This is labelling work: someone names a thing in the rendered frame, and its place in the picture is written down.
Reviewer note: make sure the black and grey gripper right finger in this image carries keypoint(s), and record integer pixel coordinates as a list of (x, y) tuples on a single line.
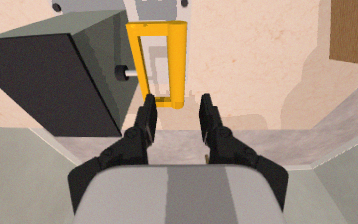
[(226, 149)]

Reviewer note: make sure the grey flat base plate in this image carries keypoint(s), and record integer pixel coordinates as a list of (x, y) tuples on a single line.
[(154, 47)]

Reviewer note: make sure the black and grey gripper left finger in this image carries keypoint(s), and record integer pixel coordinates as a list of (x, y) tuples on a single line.
[(129, 150)]

